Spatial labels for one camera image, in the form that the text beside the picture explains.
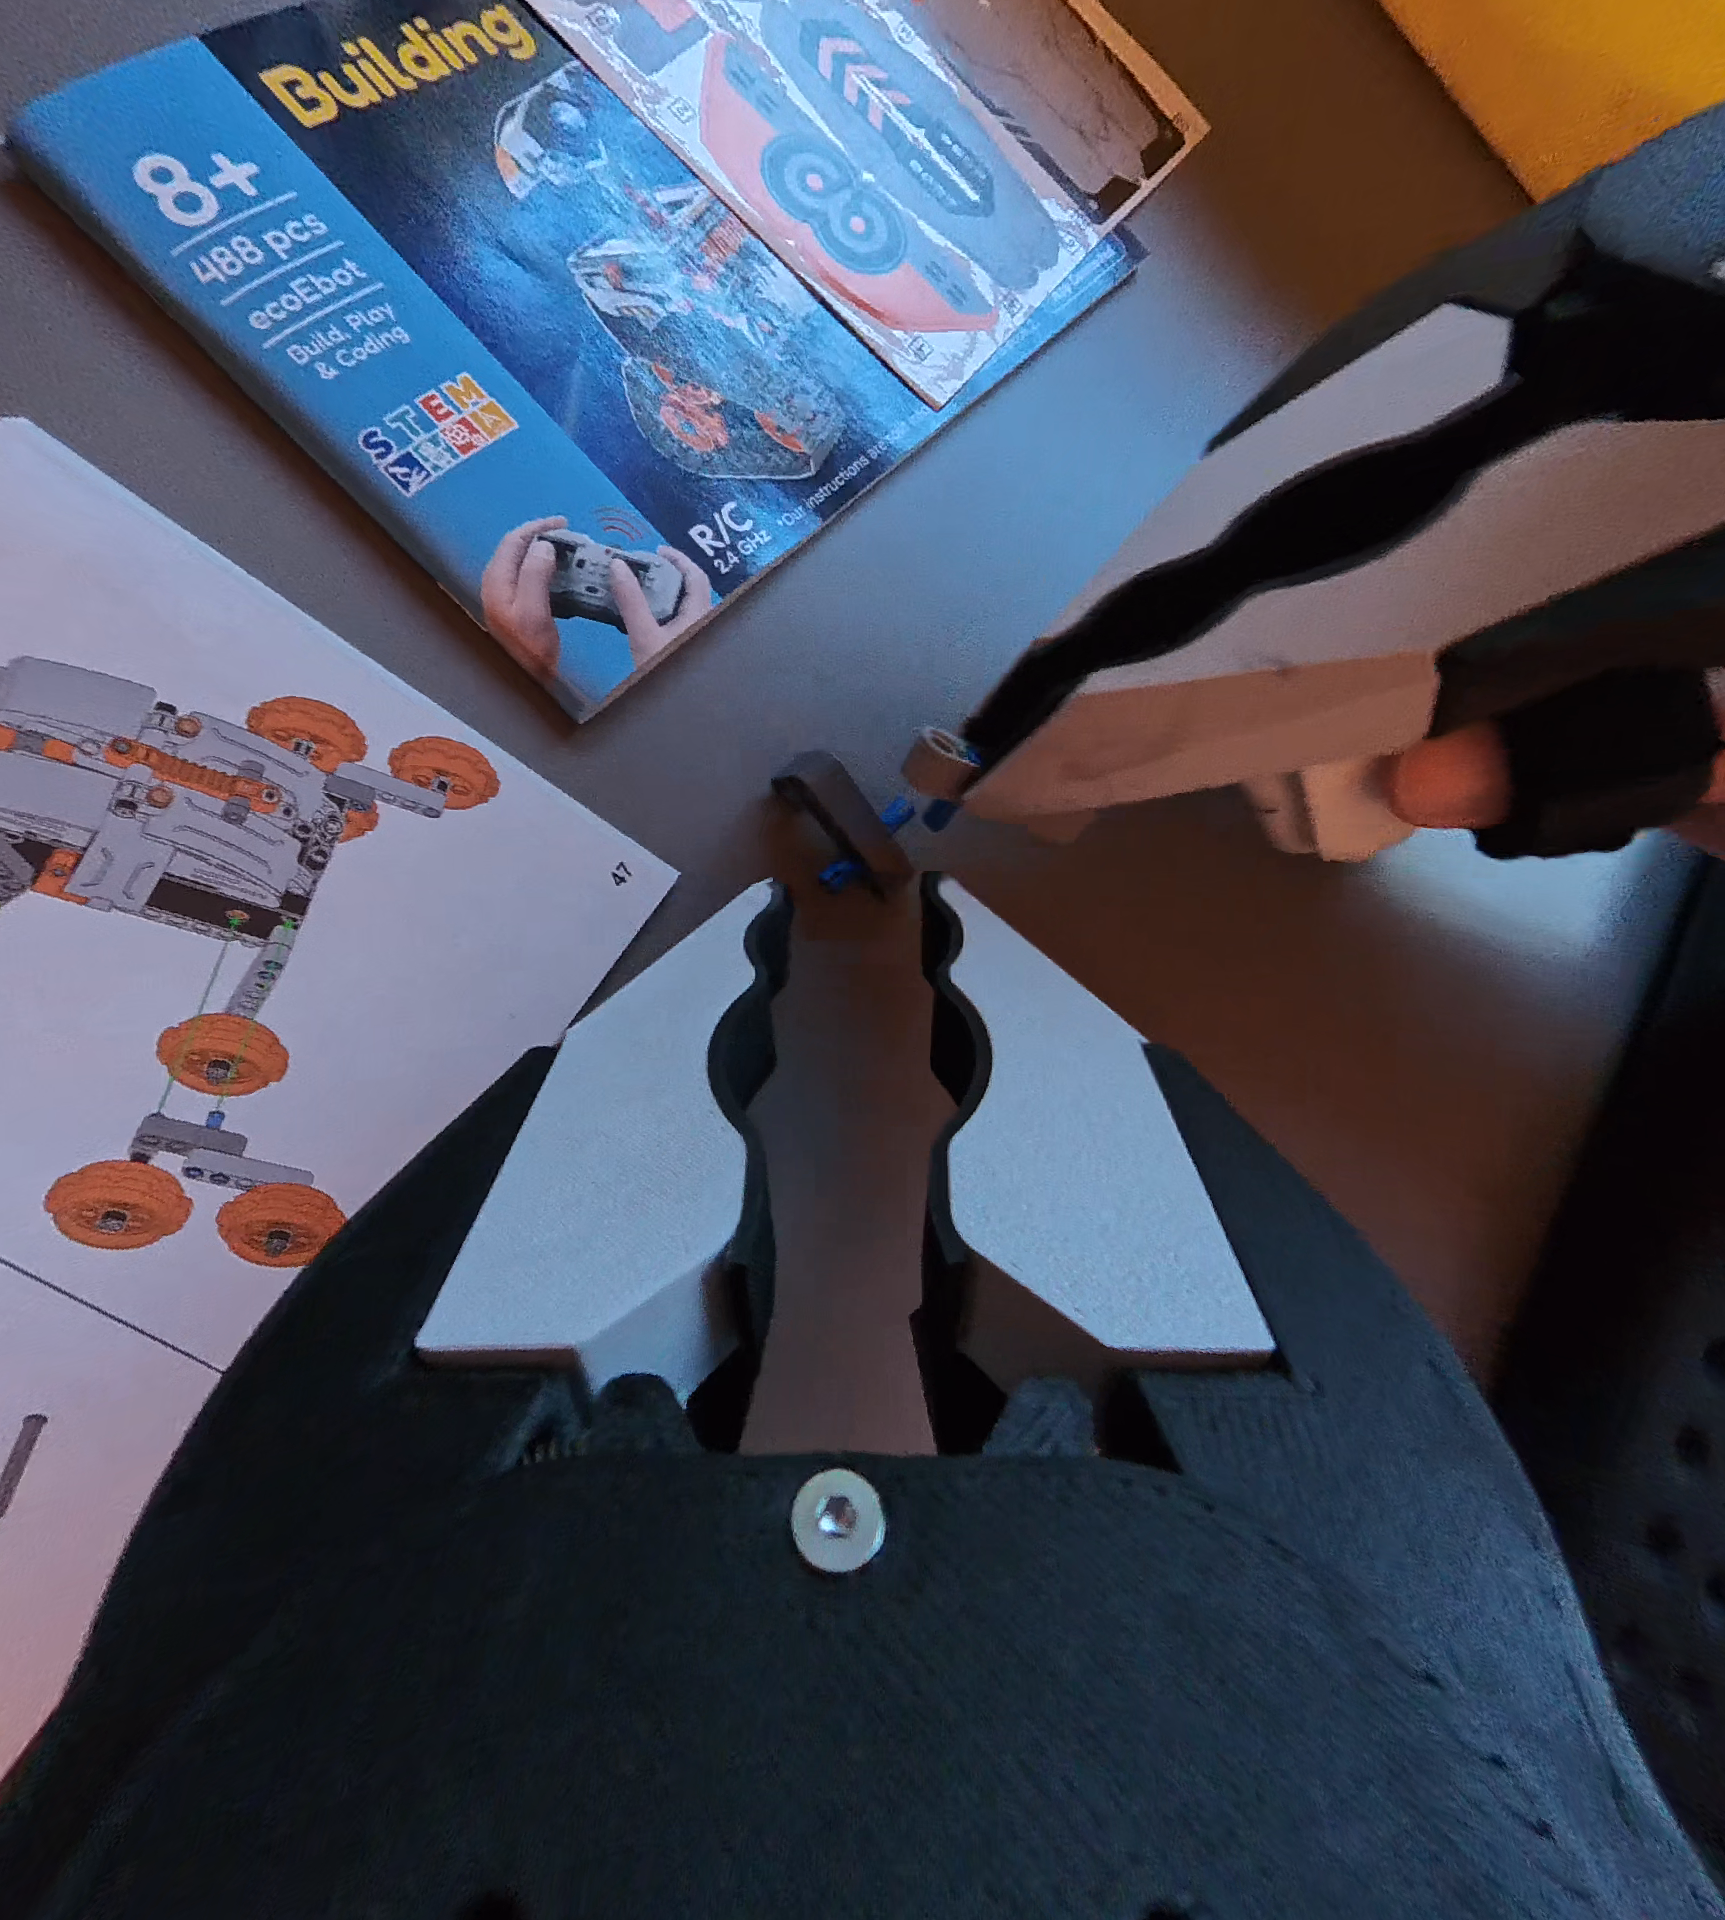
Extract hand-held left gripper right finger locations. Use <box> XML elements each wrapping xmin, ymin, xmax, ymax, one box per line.
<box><xmin>919</xmin><ymin>872</ymin><xmax>1282</xmax><ymax>1454</ymax></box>

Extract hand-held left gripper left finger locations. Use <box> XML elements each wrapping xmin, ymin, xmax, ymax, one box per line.
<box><xmin>412</xmin><ymin>879</ymin><xmax>798</xmax><ymax>1454</ymax></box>

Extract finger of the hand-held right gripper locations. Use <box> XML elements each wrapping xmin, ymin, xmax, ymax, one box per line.
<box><xmin>950</xmin><ymin>417</ymin><xmax>1725</xmax><ymax>843</ymax></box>
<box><xmin>957</xmin><ymin>298</ymin><xmax>1524</xmax><ymax>750</ymax></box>

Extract dark grey angled beam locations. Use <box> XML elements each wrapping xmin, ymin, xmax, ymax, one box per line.
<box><xmin>770</xmin><ymin>750</ymin><xmax>912</xmax><ymax>901</ymax></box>

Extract grey desk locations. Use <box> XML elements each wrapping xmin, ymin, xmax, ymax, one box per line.
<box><xmin>0</xmin><ymin>0</ymin><xmax>1725</xmax><ymax>1503</ymax></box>

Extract person's right hand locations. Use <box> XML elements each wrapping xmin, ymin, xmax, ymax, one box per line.
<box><xmin>1386</xmin><ymin>703</ymin><xmax>1725</xmax><ymax>891</ymax></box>

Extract yellow storage bin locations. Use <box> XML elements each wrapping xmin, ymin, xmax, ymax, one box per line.
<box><xmin>1379</xmin><ymin>0</ymin><xmax>1725</xmax><ymax>204</ymax></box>

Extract sticker sheet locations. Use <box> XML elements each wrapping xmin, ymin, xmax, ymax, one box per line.
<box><xmin>524</xmin><ymin>0</ymin><xmax>1212</xmax><ymax>408</ymax></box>

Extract black perforated chair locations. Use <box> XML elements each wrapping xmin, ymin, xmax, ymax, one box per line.
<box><xmin>1493</xmin><ymin>862</ymin><xmax>1725</xmax><ymax>1920</ymax></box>

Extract open instruction booklet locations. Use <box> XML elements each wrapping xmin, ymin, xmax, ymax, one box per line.
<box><xmin>0</xmin><ymin>417</ymin><xmax>680</xmax><ymax>1863</ymax></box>

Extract blue manual booklet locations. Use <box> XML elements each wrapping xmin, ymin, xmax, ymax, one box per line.
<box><xmin>0</xmin><ymin>0</ymin><xmax>1148</xmax><ymax>726</ymax></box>

